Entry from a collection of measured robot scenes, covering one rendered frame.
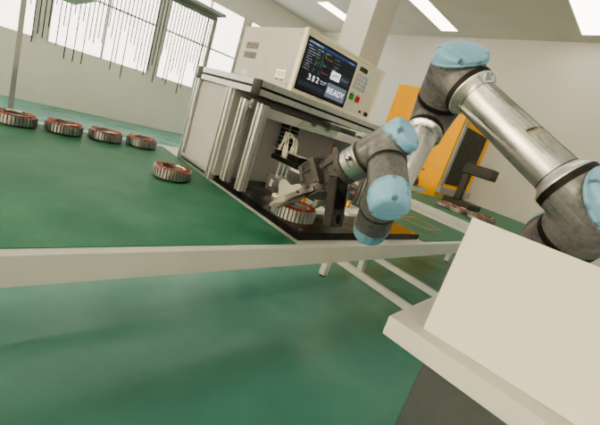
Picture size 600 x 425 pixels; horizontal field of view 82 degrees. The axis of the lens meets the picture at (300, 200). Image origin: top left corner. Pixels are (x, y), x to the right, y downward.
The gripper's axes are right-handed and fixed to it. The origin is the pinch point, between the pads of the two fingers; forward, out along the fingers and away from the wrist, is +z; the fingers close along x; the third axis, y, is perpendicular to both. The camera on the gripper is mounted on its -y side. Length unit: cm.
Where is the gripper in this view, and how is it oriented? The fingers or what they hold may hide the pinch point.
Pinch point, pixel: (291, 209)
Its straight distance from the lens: 87.6
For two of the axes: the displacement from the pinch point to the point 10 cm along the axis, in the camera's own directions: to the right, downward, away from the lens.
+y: -2.2, -9.2, 3.2
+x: -7.2, -0.7, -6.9
